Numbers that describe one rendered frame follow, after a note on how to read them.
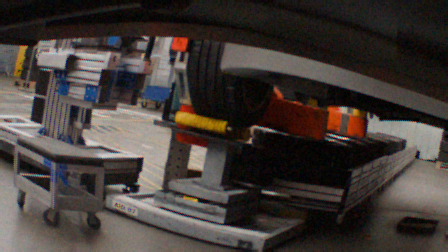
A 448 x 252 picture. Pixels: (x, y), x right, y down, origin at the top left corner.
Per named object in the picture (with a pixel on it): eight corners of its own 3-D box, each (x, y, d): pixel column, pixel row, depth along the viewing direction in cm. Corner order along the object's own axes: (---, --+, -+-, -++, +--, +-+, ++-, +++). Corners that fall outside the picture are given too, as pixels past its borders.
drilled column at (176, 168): (176, 202, 465) (188, 130, 462) (160, 198, 468) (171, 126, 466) (182, 202, 474) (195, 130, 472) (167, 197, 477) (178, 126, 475)
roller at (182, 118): (228, 135, 383) (231, 122, 383) (168, 122, 393) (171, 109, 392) (233, 135, 389) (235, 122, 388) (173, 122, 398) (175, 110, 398)
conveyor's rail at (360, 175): (345, 207, 428) (355, 170, 426) (337, 206, 429) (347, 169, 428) (384, 179, 660) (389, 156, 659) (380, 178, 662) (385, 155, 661)
